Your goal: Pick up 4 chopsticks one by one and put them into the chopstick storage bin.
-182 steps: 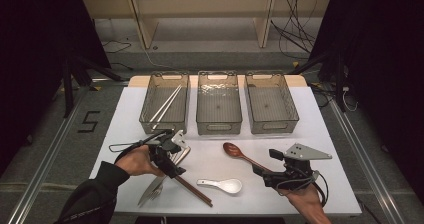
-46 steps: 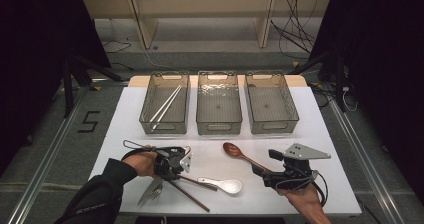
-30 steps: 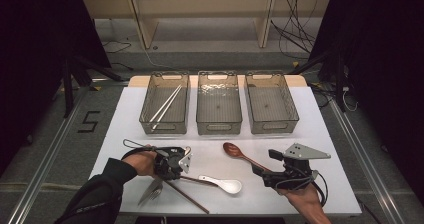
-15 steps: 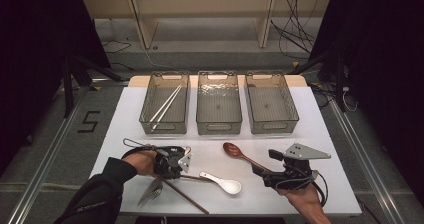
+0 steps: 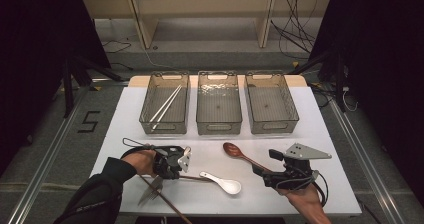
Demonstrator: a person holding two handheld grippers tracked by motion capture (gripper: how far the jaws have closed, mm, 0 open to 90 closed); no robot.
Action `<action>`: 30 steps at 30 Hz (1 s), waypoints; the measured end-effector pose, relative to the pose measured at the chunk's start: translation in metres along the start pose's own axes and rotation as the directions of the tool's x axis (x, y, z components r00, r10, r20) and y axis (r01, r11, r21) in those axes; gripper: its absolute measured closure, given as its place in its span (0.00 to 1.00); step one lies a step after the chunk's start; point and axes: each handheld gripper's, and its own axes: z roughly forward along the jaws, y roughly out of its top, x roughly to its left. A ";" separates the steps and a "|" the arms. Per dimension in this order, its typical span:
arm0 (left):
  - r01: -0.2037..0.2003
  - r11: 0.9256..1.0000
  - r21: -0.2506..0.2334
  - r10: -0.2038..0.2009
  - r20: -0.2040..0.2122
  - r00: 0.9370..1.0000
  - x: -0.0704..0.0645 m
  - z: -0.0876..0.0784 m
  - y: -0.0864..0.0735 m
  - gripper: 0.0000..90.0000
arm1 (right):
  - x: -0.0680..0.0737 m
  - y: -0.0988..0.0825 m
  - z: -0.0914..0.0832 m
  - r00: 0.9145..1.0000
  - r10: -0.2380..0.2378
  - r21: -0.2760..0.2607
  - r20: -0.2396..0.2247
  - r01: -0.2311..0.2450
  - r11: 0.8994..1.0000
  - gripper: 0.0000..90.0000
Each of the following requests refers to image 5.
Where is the black metal stand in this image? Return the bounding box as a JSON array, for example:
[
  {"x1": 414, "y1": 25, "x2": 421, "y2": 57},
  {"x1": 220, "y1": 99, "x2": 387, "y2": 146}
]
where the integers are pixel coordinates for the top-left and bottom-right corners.
[
  {"x1": 61, "y1": 55, "x2": 124, "y2": 118},
  {"x1": 289, "y1": 48, "x2": 349, "y2": 113}
]

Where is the translucent grey storage bin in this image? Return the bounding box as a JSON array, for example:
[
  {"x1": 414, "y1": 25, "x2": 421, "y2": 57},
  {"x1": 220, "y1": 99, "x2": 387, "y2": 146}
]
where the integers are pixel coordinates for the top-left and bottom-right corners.
[
  {"x1": 195, "y1": 70, "x2": 243, "y2": 136},
  {"x1": 138, "y1": 71, "x2": 191, "y2": 135},
  {"x1": 244, "y1": 71, "x2": 300, "y2": 135}
]

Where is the bundle of black cables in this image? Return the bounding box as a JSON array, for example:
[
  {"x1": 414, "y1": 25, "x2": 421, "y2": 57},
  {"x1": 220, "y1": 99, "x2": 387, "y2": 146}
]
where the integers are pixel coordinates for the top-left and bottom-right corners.
[{"x1": 269, "y1": 0, "x2": 323, "y2": 61}]

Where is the aluminium floor rail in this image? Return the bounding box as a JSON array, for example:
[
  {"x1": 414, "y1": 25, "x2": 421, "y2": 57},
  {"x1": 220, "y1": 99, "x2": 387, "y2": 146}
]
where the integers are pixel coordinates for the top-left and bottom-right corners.
[
  {"x1": 328, "y1": 98, "x2": 406, "y2": 224},
  {"x1": 6, "y1": 83, "x2": 93, "y2": 224}
]

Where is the brown wooden spoon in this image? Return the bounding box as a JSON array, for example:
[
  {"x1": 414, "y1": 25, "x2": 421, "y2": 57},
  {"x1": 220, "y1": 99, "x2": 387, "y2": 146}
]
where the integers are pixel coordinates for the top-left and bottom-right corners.
[{"x1": 222, "y1": 142, "x2": 268, "y2": 172}]

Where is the black floor cable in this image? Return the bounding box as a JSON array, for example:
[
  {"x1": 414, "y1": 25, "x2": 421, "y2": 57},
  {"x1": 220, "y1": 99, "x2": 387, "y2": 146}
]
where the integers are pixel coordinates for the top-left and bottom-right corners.
[{"x1": 100, "y1": 39, "x2": 134, "y2": 72}]

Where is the person's left hand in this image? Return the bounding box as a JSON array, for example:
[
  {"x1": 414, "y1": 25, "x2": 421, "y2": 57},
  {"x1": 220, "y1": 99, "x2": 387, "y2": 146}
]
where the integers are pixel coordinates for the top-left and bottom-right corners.
[{"x1": 130, "y1": 149, "x2": 158, "y2": 178}]

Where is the white cable with adapter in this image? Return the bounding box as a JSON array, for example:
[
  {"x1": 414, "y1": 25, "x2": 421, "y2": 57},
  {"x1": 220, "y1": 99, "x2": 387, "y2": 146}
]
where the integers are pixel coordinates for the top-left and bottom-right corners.
[{"x1": 341, "y1": 86, "x2": 359, "y2": 112}]

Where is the right hand-held gripper cable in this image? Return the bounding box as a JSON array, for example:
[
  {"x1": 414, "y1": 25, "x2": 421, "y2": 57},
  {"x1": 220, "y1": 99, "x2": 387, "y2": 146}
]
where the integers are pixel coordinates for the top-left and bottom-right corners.
[{"x1": 278, "y1": 172, "x2": 329, "y2": 208}]

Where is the white ceramic spoon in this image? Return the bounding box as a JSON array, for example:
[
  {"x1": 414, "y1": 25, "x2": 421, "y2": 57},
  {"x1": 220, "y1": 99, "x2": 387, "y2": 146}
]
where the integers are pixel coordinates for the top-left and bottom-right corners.
[{"x1": 199, "y1": 171, "x2": 242, "y2": 196}]

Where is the black curtain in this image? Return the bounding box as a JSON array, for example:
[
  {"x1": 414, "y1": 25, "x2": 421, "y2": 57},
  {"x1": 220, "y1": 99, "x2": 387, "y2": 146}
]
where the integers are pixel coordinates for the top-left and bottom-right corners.
[
  {"x1": 0, "y1": 0, "x2": 112, "y2": 180},
  {"x1": 308, "y1": 0, "x2": 424, "y2": 198}
]

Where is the white floor cable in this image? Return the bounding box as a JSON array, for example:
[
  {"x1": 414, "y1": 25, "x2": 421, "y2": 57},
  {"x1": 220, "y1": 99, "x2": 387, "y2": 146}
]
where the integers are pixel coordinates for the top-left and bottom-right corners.
[{"x1": 124, "y1": 33, "x2": 174, "y2": 71}]

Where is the light wooden shelf frame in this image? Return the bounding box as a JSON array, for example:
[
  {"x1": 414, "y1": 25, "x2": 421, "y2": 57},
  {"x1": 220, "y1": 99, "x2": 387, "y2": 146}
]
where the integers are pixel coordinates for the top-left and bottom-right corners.
[{"x1": 80, "y1": 0, "x2": 334, "y2": 50}]

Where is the brown wooden chopstick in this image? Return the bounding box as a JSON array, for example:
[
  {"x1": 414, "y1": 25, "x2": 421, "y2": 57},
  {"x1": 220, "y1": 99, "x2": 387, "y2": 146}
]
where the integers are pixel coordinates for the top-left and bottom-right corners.
[
  {"x1": 178, "y1": 174, "x2": 215, "y2": 183},
  {"x1": 139, "y1": 174, "x2": 194, "y2": 224}
]

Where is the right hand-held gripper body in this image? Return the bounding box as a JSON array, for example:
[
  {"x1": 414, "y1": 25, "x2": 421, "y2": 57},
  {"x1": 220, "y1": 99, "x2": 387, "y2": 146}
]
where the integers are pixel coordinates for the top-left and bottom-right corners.
[{"x1": 261, "y1": 142, "x2": 333, "y2": 191}]

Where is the person's right hand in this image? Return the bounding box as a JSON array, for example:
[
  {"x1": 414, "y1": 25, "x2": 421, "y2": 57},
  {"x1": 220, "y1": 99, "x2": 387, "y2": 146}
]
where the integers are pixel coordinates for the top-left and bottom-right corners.
[{"x1": 276, "y1": 183, "x2": 323, "y2": 215}]

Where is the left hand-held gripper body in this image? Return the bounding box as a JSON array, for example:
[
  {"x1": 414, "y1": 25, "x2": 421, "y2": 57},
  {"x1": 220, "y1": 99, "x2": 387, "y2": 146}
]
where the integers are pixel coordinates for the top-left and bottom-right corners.
[{"x1": 151, "y1": 144, "x2": 193, "y2": 181}]

